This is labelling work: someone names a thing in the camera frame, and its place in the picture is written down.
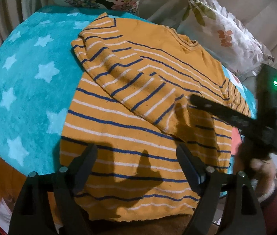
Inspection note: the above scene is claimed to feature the orange striped knit sweater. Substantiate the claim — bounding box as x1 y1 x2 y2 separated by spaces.
60 13 251 222

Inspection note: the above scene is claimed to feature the person's right hand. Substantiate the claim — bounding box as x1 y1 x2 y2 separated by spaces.
234 148 277 202

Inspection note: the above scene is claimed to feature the white floral leaf pillow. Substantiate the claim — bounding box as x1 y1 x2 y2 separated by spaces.
177 0 274 76

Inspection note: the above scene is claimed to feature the teal star pattern blanket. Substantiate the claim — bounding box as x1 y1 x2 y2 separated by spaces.
0 4 258 199

